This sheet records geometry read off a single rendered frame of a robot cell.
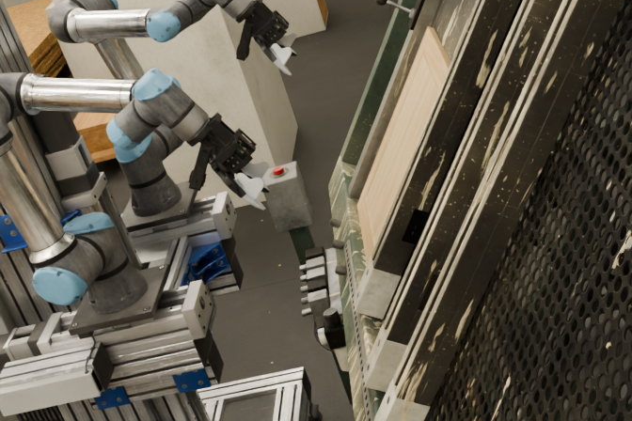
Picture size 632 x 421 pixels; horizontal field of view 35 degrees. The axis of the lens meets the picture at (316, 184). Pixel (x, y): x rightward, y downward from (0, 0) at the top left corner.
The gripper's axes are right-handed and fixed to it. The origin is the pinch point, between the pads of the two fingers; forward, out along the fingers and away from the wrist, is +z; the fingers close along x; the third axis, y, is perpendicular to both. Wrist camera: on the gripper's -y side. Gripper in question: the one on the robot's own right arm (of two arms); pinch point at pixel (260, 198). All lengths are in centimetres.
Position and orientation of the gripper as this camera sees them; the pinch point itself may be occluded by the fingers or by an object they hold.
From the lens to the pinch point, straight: 210.8
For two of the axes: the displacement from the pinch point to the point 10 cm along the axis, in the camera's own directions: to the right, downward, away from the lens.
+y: 7.1, -6.0, -3.5
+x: 0.6, -4.6, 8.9
